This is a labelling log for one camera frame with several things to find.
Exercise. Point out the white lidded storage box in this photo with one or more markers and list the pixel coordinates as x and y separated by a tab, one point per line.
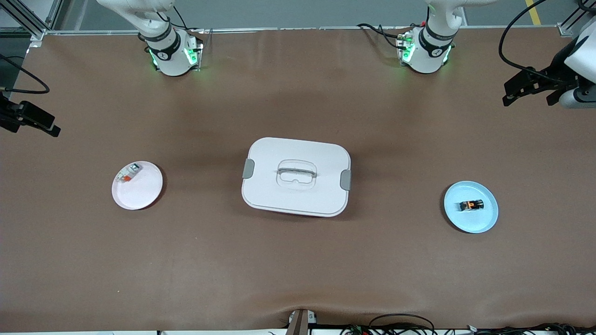
298	195

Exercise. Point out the silver table edge rail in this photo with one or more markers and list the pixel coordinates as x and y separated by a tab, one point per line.
302	29

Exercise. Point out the blue round plate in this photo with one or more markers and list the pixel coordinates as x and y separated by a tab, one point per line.
470	223

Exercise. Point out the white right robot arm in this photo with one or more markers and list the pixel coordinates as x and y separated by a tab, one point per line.
172	60

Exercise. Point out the orange black push switch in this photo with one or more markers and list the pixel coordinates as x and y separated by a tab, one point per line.
471	205

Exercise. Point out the brown camera mount post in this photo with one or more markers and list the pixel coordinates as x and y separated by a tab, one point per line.
298	325

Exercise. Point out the brown table mat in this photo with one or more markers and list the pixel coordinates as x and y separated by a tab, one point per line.
298	270

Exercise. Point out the aluminium frame post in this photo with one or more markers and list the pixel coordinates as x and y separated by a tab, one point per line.
570	23
32	21

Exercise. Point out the pink round plate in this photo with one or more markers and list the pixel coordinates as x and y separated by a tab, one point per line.
139	195

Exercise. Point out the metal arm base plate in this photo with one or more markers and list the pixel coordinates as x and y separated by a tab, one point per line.
199	58
400	46

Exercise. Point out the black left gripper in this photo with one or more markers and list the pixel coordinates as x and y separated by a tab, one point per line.
553	75

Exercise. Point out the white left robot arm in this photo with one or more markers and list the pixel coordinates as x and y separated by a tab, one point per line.
426	58

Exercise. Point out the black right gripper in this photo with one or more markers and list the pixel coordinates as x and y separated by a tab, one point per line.
6	116

